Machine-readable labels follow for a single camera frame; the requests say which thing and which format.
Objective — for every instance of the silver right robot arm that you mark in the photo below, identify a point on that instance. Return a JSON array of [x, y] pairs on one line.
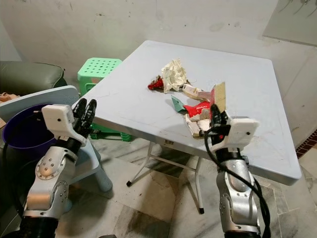
[[237, 198]]

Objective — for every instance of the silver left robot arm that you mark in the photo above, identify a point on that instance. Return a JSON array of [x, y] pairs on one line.
[[49, 178]]

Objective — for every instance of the purple rubbish bin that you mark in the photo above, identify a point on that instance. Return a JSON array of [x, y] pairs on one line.
[[20, 131]]

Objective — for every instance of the white printed wrapper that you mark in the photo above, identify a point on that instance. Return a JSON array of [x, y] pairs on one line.
[[199, 125]]

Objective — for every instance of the red snack packet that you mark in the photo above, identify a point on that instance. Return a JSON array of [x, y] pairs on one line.
[[198, 108]]

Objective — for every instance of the brown and red carton piece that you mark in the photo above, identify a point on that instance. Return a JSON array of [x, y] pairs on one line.
[[219, 94]]

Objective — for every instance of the beige snack wrapper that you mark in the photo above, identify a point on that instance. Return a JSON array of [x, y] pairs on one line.
[[195, 92]]

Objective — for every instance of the green paper scrap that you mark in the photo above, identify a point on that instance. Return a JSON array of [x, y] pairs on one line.
[[178, 104]]

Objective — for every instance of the grey folding table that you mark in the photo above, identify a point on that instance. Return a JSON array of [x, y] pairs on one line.
[[129, 104]]

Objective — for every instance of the light blue plastic stool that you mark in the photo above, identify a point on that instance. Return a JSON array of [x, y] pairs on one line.
[[39, 95]]

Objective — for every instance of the green plastic stool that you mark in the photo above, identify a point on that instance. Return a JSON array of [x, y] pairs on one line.
[[99, 69]]

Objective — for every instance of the crumpled white tissue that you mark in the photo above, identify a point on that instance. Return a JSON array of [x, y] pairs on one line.
[[174, 74]]

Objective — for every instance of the dark green leather sofa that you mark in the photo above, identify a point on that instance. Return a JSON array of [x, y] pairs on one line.
[[29, 74]]

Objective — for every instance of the small red wrapper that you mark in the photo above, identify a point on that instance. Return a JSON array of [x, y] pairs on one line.
[[156, 84]]

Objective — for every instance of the beige cloth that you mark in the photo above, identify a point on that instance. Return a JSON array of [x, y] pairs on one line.
[[5, 96]]

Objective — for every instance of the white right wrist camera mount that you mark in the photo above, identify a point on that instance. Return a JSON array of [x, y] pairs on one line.
[[240, 131]]

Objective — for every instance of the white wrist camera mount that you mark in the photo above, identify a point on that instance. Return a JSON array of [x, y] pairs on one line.
[[58, 119], [240, 131]]

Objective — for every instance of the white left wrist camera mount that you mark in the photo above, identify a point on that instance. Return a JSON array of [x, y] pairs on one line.
[[58, 119]]

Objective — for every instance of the grey wall panel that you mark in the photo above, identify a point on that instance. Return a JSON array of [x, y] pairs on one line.
[[292, 20]]

